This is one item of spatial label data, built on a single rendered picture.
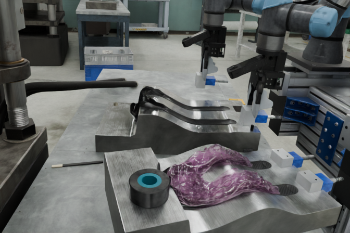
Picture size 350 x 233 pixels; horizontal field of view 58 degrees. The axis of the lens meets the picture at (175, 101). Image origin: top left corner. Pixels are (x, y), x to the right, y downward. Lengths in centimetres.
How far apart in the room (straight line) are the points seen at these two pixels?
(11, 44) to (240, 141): 74
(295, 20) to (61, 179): 74
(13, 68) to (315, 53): 106
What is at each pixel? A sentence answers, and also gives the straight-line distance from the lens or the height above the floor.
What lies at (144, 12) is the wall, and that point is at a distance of 732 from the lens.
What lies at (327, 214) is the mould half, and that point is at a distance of 83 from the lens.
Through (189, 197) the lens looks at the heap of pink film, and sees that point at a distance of 70.
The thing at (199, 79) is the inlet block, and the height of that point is 94.
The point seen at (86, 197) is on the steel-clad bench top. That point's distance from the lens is 83.
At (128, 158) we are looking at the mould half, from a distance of 76.
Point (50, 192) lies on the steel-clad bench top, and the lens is 86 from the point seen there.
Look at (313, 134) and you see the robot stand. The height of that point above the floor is 78.
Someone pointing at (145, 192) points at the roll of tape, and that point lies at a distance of 60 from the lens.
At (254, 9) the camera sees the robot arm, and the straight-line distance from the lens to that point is 112.
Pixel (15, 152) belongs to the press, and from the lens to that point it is 108.
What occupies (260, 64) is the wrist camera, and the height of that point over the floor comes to 109.
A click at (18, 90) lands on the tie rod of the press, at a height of 95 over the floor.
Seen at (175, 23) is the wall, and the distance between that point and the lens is 749.
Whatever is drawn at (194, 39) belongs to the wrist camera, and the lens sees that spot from 120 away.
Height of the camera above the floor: 132
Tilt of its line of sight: 22 degrees down
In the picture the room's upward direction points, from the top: 4 degrees clockwise
